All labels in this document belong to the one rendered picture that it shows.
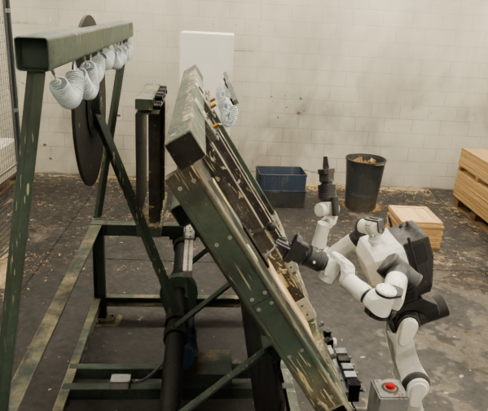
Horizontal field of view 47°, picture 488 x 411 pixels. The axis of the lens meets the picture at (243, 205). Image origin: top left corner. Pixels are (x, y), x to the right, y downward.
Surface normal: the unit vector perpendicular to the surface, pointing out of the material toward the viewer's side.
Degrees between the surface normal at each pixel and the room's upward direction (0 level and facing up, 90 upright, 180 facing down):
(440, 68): 90
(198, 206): 90
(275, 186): 90
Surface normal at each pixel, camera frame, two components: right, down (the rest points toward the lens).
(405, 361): 0.07, 0.33
